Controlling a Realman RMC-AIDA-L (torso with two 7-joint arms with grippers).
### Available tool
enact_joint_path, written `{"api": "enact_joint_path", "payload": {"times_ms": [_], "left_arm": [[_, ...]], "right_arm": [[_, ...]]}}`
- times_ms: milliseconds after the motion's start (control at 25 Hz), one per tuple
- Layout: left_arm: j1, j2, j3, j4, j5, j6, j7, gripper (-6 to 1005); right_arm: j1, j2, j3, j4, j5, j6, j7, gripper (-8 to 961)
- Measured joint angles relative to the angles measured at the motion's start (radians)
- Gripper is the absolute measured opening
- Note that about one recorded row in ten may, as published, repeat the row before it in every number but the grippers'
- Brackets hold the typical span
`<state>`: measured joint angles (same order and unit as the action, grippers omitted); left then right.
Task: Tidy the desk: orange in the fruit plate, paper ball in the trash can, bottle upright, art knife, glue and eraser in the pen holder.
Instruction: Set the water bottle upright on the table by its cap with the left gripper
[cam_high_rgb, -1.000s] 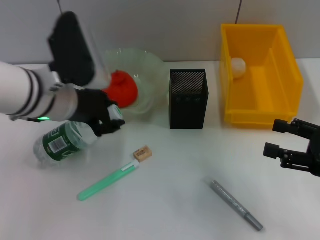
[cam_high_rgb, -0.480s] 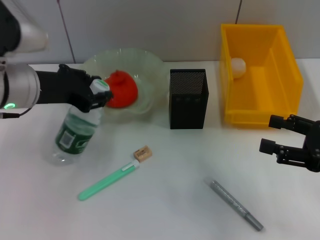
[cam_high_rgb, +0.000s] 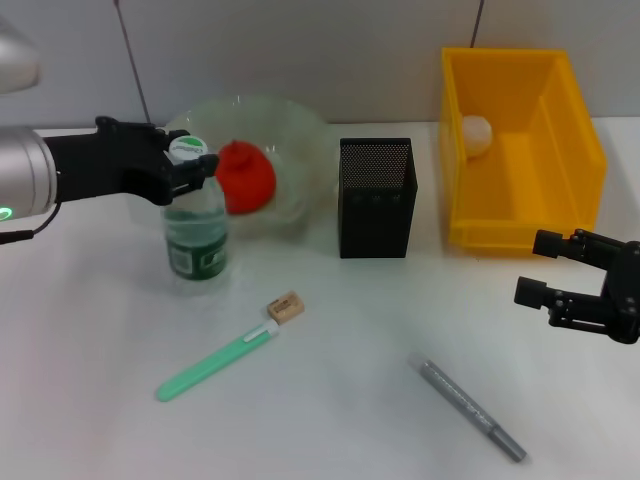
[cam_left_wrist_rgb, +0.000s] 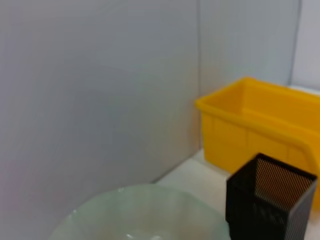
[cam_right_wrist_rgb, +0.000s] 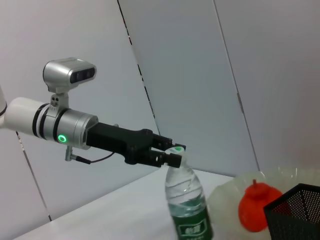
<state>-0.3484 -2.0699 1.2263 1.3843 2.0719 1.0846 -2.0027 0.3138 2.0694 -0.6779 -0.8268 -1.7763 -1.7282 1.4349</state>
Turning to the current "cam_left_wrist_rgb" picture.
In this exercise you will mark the green glass fruit bowl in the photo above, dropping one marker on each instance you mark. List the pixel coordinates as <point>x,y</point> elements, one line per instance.
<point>140,215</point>

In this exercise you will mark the black mesh pen holder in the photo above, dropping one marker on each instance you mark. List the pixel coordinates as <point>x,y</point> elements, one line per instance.
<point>265,220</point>

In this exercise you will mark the yellow plastic bin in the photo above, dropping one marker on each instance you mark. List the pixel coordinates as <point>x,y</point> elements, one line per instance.
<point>225,140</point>

